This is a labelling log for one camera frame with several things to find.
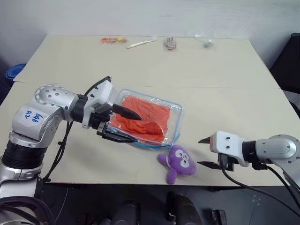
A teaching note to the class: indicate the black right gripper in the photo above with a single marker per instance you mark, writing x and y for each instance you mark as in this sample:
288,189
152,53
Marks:
227,162

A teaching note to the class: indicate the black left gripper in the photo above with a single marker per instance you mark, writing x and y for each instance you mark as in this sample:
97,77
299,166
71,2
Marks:
100,117

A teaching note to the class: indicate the orange cloth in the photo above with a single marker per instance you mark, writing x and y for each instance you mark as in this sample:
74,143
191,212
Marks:
150,114

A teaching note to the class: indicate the clear plastic zip pouch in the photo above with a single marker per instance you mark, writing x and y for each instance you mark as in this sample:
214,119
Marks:
174,119

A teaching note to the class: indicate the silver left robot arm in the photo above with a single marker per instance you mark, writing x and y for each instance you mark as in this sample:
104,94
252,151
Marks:
50,103

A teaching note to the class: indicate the purple plush toy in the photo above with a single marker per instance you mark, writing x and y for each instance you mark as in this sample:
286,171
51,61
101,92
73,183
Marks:
181,161

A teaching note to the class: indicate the dark rounded shape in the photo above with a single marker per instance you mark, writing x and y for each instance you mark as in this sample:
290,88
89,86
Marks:
182,208
127,214

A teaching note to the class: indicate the small dark ribbed block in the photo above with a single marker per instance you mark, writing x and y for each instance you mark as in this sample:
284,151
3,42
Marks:
218,216

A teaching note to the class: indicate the white plastic toothbrush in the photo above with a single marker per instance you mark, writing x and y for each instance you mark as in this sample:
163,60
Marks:
140,43

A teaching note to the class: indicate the orange snack packet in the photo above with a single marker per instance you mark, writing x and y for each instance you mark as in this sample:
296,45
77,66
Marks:
110,40

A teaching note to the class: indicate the small bag with brown item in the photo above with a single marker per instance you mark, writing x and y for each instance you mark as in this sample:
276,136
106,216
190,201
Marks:
170,44

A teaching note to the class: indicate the clear bag with dark item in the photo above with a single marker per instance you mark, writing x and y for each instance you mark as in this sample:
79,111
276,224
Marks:
207,43

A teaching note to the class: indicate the black box beside table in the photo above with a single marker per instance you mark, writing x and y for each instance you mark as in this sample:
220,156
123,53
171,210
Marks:
287,61

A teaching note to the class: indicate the stack of blue bowls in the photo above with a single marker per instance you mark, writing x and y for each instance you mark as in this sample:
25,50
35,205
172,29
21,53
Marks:
15,71

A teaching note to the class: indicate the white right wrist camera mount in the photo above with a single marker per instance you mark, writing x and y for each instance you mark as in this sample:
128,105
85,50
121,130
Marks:
227,143

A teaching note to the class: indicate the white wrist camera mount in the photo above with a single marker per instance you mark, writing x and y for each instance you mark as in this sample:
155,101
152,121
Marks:
227,143
99,92

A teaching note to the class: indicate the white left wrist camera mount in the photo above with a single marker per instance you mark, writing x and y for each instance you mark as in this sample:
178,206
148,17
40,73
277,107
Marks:
99,92

